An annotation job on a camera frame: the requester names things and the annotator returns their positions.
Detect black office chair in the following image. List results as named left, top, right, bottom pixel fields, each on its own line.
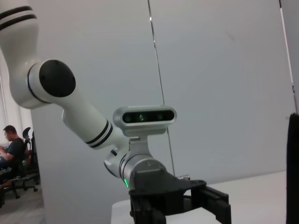
left=22, top=127, right=41, bottom=192
left=3, top=161, right=28, bottom=199

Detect black food bag orange handles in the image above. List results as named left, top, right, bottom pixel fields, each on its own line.
left=286, top=112, right=299, bottom=224

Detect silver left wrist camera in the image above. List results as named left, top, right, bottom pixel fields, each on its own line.
left=113, top=105, right=178, bottom=141

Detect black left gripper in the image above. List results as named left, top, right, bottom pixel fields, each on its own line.
left=128, top=169, right=232, bottom=224

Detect seated person dark shirt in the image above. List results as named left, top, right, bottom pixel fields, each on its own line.
left=0, top=125, right=27, bottom=182

